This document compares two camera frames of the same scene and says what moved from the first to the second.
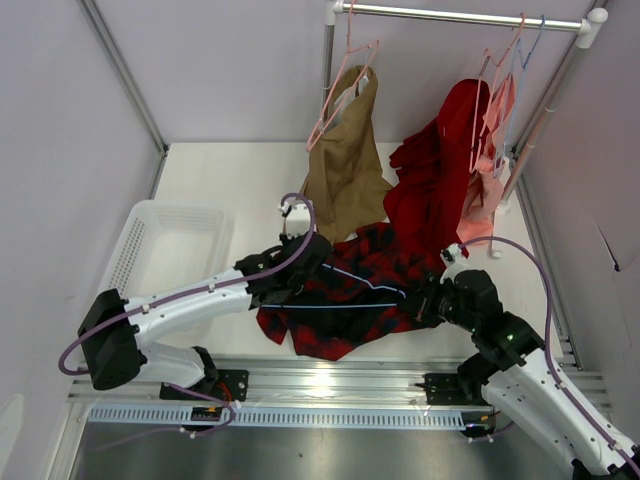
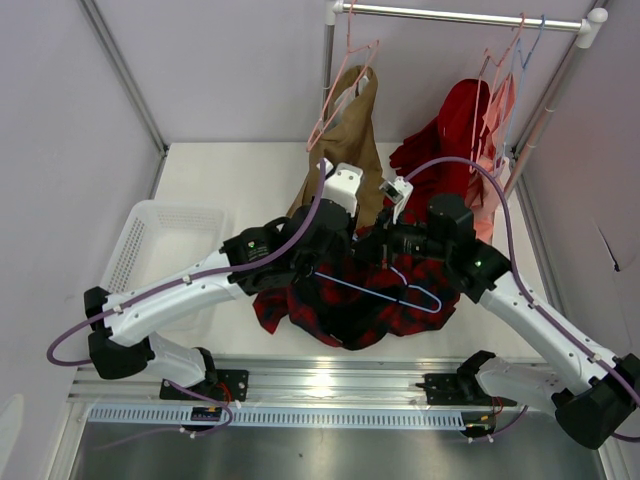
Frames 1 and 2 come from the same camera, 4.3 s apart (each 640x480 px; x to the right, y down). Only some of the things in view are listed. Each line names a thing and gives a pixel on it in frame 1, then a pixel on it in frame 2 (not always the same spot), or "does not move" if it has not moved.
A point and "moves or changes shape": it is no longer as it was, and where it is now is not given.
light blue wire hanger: (345, 305) → (389, 298)
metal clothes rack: (584, 29) does not move
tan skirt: (348, 181) does not move
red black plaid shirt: (361, 299) moves or changes shape
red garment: (435, 165) does not move
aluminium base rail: (315, 381) does not move
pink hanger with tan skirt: (375, 43) does not move
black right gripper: (427, 297) → (382, 241)
